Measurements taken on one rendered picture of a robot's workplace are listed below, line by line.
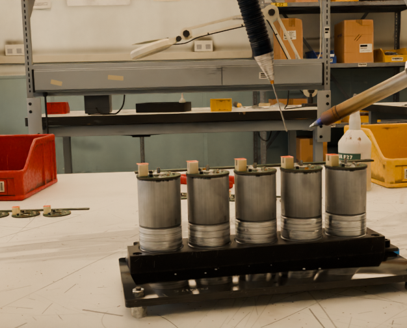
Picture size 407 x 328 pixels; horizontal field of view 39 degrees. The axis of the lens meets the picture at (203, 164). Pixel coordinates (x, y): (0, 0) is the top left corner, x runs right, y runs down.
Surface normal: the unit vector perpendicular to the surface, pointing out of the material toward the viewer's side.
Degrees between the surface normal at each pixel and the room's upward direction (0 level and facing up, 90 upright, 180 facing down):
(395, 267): 0
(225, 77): 90
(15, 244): 0
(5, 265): 0
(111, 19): 90
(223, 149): 90
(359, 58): 90
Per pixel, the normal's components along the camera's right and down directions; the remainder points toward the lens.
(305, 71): 0.05, 0.13
